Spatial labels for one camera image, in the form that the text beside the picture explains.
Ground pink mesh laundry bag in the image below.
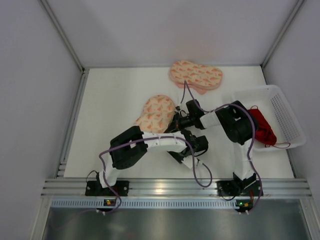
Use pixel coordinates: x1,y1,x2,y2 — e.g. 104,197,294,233
134,95,176,134

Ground stacked pink laundry bags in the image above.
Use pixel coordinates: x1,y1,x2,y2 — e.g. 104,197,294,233
169,60,224,95

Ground perforated cable duct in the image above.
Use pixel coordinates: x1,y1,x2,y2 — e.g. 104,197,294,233
51,198,252,210

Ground aluminium mounting rail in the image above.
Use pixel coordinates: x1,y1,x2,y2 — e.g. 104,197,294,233
41,178,312,199

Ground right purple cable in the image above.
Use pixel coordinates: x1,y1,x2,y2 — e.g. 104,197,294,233
177,80,263,213

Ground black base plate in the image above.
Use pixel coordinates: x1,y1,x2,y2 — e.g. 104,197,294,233
84,180,129,197
217,179,262,197

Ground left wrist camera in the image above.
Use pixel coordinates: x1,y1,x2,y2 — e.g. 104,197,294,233
182,156,203,172

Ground white plastic basket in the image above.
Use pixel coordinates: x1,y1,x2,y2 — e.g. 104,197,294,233
231,85,306,152

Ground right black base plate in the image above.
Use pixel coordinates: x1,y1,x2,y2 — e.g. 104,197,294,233
217,179,262,197

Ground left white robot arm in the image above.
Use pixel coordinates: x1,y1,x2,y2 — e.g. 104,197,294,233
96,126,209,189

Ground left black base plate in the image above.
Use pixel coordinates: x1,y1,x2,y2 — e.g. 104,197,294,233
84,180,129,197

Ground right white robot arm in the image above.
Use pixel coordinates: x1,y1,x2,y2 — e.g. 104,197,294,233
165,100,258,187

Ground red bra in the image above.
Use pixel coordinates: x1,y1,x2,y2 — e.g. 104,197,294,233
249,105,291,149

